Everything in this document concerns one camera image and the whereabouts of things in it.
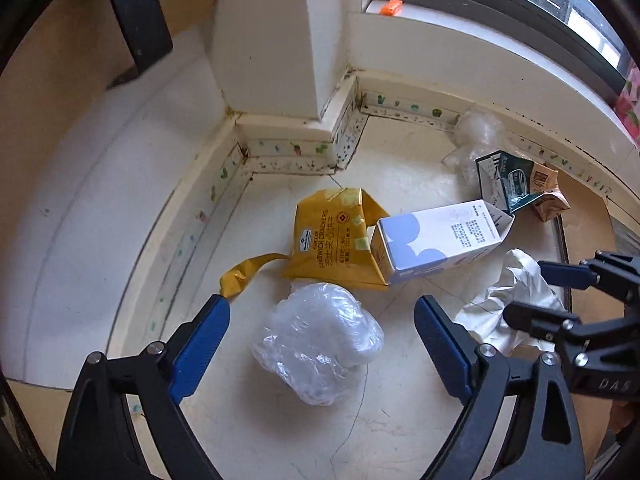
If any leaning cardboard panel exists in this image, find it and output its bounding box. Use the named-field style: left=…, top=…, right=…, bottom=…
left=10, top=0, right=221, bottom=127

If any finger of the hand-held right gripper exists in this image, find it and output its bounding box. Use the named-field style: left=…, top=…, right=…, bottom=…
left=538, top=250, right=640, bottom=309
left=502, top=301, right=640, bottom=357

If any black stand bar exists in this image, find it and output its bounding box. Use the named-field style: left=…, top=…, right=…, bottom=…
left=102, top=0, right=174, bottom=77

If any dark green carton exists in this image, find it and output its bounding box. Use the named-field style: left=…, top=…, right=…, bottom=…
left=475, top=150, right=541, bottom=216

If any brown carton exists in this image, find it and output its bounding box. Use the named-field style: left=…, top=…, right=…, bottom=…
left=530, top=161, right=571, bottom=223

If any large clear plastic bag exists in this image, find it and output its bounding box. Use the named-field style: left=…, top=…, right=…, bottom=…
left=251, top=281, right=386, bottom=407

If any small crumpled clear plastic bag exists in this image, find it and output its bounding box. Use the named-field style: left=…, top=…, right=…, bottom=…
left=441, top=110, right=507, bottom=187

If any white paper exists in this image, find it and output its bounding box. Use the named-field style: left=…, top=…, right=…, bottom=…
left=452, top=249, right=568, bottom=356

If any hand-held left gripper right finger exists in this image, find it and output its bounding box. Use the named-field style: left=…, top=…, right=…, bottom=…
left=414, top=295, right=586, bottom=480

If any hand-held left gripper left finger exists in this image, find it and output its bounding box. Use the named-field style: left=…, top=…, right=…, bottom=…
left=56, top=294, right=232, bottom=480

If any yellow cracker bag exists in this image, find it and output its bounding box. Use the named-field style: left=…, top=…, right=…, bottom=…
left=220, top=186, right=391, bottom=303

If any white blue milk carton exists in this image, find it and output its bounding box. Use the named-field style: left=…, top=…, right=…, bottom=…
left=372, top=199, right=516, bottom=286

